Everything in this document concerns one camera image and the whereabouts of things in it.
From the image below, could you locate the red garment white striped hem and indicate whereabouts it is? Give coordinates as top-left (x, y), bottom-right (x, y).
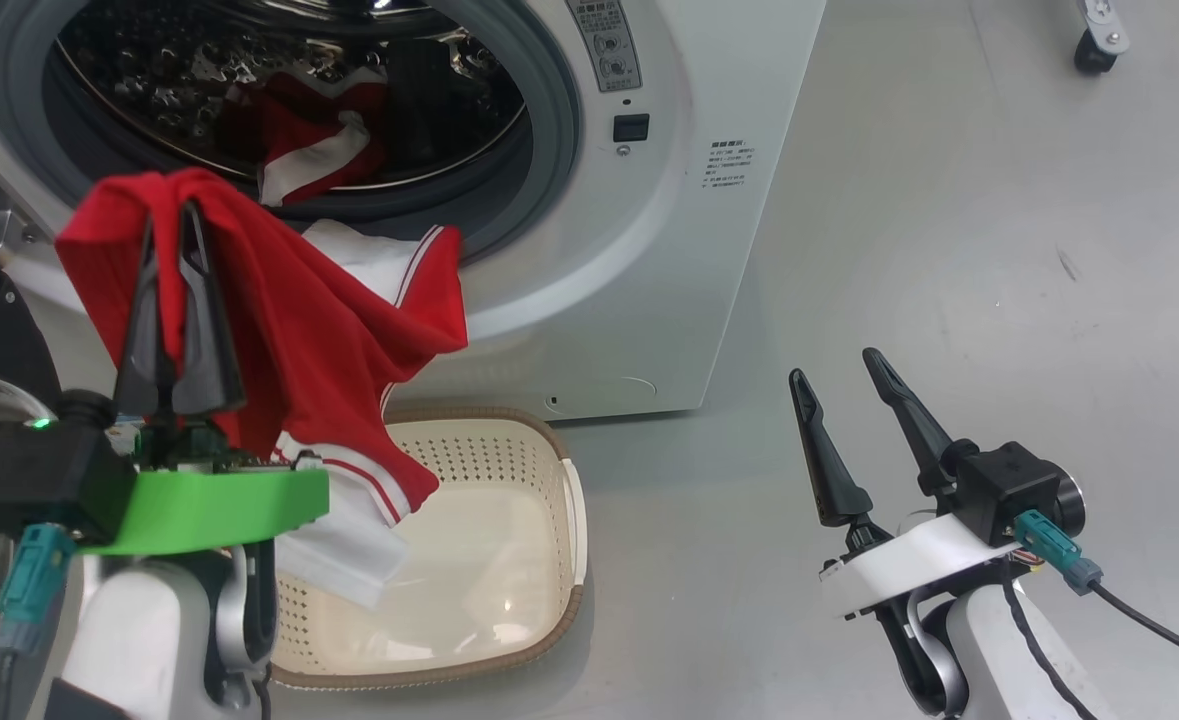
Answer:
top-left (54, 167), bottom-right (471, 612)

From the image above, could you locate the grey metal caster leg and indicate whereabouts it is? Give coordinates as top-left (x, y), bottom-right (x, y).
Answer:
top-left (1070, 0), bottom-right (1133, 77)

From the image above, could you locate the teal plug right camera cable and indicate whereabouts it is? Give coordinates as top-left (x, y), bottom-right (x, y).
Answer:
top-left (1011, 508), bottom-right (1179, 674)

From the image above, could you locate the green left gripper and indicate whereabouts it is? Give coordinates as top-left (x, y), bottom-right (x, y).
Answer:
top-left (77, 200), bottom-right (332, 557)

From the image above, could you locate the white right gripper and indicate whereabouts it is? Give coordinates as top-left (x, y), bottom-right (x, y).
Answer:
top-left (789, 346), bottom-right (1022, 622)

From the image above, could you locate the cream perforated laundry basket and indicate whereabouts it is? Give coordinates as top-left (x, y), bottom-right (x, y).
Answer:
top-left (269, 405), bottom-right (588, 691)

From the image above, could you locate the teal plug left camera cable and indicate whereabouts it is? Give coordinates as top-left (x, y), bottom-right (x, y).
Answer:
top-left (0, 524), bottom-right (79, 720)

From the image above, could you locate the teal plug camera cable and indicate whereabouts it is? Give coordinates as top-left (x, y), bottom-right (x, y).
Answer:
top-left (0, 524), bottom-right (79, 720)
top-left (1011, 508), bottom-right (1179, 674)

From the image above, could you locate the grey warning label sticker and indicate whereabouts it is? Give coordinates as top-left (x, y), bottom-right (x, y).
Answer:
top-left (564, 0), bottom-right (644, 95)

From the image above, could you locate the white washing machine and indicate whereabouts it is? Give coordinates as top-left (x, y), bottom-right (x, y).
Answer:
top-left (0, 0), bottom-right (829, 422)

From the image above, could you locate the red garment white trim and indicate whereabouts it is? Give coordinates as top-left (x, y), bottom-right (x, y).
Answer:
top-left (219, 72), bottom-right (391, 209)

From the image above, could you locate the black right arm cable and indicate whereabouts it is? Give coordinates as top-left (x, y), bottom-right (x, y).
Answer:
top-left (997, 560), bottom-right (1102, 720)

